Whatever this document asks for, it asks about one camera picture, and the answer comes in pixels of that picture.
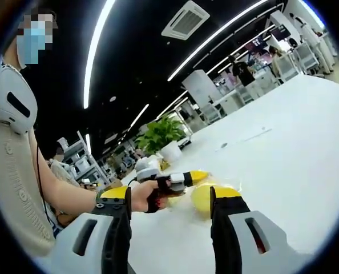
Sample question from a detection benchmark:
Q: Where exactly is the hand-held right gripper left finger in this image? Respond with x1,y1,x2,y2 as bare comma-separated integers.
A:
52,185,132,274

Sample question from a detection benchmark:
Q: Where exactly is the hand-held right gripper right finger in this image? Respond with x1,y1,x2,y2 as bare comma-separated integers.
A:
209,187,304,274

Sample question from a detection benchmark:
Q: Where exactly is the yellow silicone block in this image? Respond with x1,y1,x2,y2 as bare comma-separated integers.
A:
192,184,242,221

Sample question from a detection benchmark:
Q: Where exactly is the person's left hand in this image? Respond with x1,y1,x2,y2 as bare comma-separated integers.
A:
131,176,171,214

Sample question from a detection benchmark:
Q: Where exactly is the white plant pot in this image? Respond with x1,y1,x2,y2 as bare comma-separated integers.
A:
160,141,184,164

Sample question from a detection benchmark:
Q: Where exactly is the green leafy plant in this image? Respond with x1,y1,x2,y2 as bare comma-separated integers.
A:
134,113,188,157

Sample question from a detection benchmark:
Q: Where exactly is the clear plastic wrapper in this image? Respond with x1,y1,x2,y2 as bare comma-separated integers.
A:
199,172,245,198

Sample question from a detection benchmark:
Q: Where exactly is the metal storage shelf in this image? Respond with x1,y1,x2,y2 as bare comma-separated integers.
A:
63,130,108,187

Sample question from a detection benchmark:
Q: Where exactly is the person's beige sweater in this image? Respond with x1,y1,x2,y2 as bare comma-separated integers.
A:
0,114,58,257

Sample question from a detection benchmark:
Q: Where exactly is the white ceiling light strip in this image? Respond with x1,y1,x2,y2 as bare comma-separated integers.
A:
167,0,271,83
83,0,115,110

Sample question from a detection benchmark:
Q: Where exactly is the white office chair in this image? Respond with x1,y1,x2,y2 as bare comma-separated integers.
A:
294,42,321,70
276,53,299,81

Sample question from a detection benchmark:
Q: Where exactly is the white ceiling air conditioner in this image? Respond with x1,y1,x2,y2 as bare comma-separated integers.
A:
160,0,211,41

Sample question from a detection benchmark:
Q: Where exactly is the black device cable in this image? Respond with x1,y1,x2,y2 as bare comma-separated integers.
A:
35,133,57,229

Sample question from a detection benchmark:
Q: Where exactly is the dark wall display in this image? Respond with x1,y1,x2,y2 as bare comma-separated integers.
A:
271,25,292,40

